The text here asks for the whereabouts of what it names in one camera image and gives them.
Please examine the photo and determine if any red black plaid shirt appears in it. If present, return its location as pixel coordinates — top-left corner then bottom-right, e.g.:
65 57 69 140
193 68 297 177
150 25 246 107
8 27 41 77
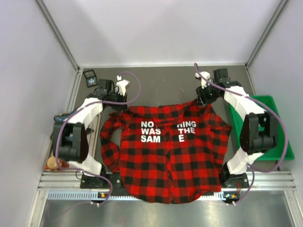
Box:
100 100 232 204

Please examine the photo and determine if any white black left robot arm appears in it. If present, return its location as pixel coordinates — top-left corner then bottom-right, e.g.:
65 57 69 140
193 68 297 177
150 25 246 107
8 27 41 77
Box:
53 77 130 188

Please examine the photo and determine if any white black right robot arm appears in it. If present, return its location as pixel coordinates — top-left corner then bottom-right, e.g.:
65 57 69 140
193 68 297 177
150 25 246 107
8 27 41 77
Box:
195 68 278 187

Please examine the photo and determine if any small black brooch box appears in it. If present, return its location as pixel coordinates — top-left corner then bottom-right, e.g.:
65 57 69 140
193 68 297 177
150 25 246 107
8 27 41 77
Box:
83 70 98 87

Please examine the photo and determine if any blue star-shaped dish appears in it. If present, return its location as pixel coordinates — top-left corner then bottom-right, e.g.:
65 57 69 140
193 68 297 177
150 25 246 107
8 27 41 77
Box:
53 113 71 122

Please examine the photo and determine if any orange brown cup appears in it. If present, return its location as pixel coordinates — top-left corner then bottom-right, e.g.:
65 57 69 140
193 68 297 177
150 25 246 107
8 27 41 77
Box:
44 156 69 172

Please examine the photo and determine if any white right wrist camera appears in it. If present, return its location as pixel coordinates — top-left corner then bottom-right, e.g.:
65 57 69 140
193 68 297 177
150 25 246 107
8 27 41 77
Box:
195 71 211 89

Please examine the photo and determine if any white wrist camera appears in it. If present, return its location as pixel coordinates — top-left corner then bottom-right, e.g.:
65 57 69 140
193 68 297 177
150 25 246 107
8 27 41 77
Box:
114 76 130 96
195 71 211 89

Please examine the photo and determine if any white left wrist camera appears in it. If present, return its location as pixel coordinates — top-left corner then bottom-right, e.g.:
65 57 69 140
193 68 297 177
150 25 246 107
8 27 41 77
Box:
114 76 130 96

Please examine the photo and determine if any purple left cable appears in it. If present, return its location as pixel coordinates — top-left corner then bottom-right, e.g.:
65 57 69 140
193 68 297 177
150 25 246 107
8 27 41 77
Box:
54 71 142 204

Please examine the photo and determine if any slotted grey cable duct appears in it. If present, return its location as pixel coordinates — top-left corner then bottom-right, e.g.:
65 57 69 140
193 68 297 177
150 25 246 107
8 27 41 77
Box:
47 191 240 201

